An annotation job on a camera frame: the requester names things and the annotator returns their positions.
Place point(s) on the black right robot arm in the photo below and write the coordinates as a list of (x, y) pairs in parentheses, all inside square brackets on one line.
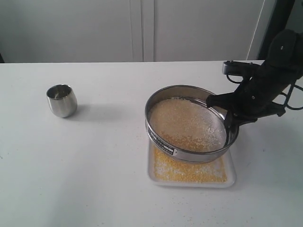
[(283, 52)]

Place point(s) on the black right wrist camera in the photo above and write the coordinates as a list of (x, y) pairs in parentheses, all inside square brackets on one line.
[(237, 68)]

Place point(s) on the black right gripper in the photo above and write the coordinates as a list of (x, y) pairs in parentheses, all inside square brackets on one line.
[(250, 101)]

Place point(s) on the white cabinet doors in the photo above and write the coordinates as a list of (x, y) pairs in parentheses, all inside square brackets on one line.
[(132, 30)]

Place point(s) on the round steel mesh sieve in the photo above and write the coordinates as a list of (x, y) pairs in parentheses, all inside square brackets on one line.
[(198, 96)]

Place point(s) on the yellow millet grains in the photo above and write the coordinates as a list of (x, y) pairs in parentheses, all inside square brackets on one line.
[(168, 169)]

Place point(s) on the yellow and white grain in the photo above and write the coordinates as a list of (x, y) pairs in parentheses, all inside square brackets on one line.
[(187, 125)]

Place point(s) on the clear plastic tray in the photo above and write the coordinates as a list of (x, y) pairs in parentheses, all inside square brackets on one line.
[(229, 168)]

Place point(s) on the stainless steel cup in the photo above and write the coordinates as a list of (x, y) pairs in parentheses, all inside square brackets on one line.
[(62, 100)]

